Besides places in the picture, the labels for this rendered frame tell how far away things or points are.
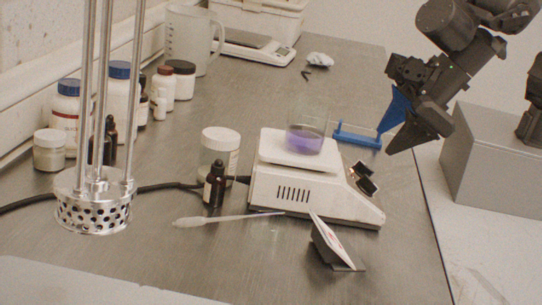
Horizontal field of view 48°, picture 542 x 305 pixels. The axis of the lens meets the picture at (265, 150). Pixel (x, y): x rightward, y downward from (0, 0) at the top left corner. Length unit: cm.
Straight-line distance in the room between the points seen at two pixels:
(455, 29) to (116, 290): 53
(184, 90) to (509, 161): 65
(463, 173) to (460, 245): 16
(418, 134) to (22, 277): 54
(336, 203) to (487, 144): 29
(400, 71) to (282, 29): 107
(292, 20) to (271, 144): 105
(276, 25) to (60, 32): 91
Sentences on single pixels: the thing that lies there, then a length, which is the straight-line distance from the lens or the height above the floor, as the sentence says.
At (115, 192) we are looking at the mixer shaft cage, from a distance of 51.
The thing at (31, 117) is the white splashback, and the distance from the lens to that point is 100.
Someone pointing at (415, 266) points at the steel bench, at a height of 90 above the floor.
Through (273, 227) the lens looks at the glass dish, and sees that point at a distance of 84.
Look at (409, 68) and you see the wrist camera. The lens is 86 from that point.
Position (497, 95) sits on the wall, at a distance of 242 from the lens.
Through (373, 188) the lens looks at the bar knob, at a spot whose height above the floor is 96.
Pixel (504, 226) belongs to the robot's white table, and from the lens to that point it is 105.
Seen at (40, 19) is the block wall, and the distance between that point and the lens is 108.
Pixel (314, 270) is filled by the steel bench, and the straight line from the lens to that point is 77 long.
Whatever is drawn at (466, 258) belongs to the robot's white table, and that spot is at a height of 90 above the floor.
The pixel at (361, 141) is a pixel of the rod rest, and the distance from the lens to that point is 122.
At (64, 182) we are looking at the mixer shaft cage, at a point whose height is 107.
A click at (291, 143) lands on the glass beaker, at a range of 86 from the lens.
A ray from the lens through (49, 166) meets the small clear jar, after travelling 93.
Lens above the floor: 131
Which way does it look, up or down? 22 degrees down
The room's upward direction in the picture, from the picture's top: 10 degrees clockwise
